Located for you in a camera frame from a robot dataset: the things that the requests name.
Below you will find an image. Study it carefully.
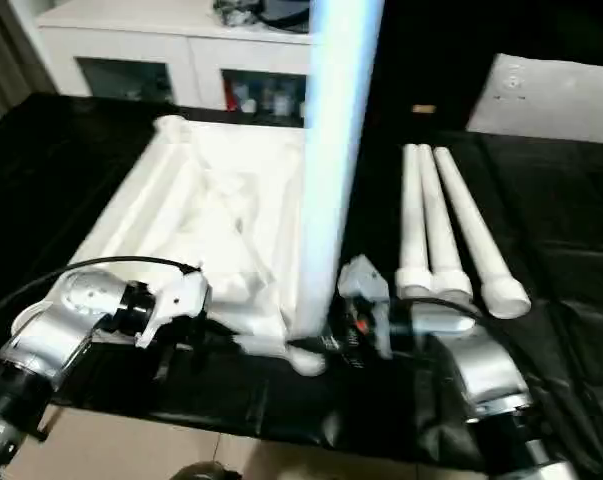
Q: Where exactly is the grey curtain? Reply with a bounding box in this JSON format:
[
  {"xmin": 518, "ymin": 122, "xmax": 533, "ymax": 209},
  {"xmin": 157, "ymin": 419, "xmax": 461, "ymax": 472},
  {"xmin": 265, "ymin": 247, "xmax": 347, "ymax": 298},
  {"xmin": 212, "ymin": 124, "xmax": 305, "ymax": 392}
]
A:
[{"xmin": 0, "ymin": 0, "xmax": 57, "ymax": 117}]

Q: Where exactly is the white plastic table top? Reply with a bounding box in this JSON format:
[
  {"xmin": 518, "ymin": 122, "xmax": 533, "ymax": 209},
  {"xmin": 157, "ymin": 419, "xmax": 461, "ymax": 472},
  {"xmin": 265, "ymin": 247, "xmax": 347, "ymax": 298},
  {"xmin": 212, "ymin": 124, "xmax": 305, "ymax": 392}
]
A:
[{"xmin": 10, "ymin": 115, "xmax": 328, "ymax": 377}]

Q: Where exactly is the white glass-door cabinet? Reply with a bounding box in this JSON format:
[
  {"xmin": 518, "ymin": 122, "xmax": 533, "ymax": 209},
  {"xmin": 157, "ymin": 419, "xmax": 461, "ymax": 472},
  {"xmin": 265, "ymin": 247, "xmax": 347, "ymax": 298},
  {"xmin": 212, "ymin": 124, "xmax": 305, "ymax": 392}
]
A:
[{"xmin": 35, "ymin": 7, "xmax": 317, "ymax": 120}]

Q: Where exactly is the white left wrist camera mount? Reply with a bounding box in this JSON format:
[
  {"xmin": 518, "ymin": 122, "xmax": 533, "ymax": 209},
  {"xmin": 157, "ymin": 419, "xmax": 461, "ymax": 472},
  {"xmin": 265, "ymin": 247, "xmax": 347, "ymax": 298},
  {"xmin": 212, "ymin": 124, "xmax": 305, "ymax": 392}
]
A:
[{"xmin": 135, "ymin": 272, "xmax": 211, "ymax": 351}]

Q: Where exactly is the white plastic table leg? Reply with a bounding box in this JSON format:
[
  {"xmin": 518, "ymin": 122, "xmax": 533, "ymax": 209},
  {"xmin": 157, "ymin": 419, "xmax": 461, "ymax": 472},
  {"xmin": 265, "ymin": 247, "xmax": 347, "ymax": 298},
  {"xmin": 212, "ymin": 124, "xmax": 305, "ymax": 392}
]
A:
[
  {"xmin": 295, "ymin": 0, "xmax": 385, "ymax": 337},
  {"xmin": 395, "ymin": 143, "xmax": 436, "ymax": 302},
  {"xmin": 415, "ymin": 143, "xmax": 476, "ymax": 305},
  {"xmin": 433, "ymin": 146, "xmax": 532, "ymax": 320}
]

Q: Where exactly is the black box with gold label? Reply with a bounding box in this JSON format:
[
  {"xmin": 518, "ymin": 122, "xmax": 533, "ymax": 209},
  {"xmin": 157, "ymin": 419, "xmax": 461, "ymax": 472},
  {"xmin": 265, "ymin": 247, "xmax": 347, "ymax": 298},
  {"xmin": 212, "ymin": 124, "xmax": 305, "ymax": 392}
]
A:
[{"xmin": 370, "ymin": 0, "xmax": 500, "ymax": 134}]

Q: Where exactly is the black work mat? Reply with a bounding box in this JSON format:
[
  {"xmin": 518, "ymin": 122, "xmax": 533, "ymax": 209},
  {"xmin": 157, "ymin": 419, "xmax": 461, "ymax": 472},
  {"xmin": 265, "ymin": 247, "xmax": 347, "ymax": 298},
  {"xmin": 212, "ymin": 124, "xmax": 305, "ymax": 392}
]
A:
[{"xmin": 0, "ymin": 92, "xmax": 603, "ymax": 476}]

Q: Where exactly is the grey helmet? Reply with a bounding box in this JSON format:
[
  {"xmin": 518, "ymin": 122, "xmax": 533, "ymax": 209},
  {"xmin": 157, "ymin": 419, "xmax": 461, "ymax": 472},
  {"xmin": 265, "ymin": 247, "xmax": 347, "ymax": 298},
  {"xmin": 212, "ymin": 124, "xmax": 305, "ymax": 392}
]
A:
[{"xmin": 258, "ymin": 0, "xmax": 313, "ymax": 32}]

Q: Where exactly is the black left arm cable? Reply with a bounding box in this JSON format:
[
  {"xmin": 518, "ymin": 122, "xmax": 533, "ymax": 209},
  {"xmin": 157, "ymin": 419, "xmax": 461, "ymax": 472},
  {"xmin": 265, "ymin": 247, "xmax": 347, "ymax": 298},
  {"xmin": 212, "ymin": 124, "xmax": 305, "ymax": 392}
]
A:
[{"xmin": 0, "ymin": 256, "xmax": 203, "ymax": 321}]

